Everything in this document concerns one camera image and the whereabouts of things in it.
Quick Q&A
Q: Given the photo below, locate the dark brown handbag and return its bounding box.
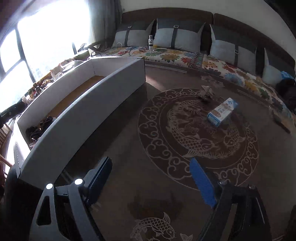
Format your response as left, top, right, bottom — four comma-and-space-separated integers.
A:
275, 78, 296, 111

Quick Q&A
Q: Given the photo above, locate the blue white ointment box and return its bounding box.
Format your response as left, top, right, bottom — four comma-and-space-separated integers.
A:
207, 98, 238, 126

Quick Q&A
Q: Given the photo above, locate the floral bench cushion cover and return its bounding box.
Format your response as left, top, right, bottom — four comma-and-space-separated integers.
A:
102, 47, 295, 122

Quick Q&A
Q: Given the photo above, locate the grey curtain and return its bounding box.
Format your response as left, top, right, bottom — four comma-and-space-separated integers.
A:
88, 0, 122, 48

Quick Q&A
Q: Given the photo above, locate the white spray bottle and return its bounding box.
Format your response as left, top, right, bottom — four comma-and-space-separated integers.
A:
148, 35, 154, 51

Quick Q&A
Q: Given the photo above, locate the black fabric garment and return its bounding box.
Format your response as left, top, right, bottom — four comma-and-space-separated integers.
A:
26, 116, 54, 143

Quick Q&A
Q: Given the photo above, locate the grey pillow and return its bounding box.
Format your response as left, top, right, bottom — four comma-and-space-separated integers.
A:
210, 25, 257, 74
154, 18, 205, 53
262, 48, 295, 87
112, 20, 154, 48

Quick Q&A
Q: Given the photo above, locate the grey pillow far left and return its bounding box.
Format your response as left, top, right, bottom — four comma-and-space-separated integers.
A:
112, 20, 154, 48

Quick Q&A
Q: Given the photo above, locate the white cardboard sorting box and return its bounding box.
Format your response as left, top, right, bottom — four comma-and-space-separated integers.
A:
11, 57, 145, 189

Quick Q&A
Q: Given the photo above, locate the grey pillow far right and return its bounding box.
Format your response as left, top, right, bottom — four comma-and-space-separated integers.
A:
262, 48, 295, 87

